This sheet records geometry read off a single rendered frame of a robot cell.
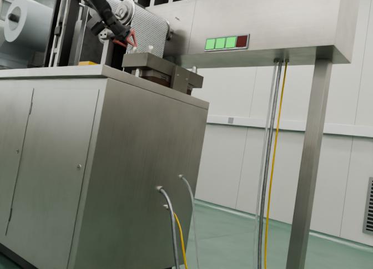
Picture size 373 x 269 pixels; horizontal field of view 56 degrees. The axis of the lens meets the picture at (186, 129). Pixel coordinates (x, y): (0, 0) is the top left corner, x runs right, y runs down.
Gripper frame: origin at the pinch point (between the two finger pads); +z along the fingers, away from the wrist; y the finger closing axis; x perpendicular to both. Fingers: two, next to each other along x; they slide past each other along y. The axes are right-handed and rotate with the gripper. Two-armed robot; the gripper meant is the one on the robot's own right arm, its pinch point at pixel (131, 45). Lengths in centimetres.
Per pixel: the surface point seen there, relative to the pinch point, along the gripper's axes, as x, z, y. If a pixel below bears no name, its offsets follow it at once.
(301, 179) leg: -19, 66, 70
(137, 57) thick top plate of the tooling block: -9.3, -0.9, 12.6
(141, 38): 7.9, 2.7, -1.4
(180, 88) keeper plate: -6.6, 22.2, 20.2
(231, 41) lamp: 24.0, 23.0, 33.8
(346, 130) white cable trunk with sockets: 121, 230, 18
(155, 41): 14.2, 10.3, -1.8
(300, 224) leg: -36, 75, 72
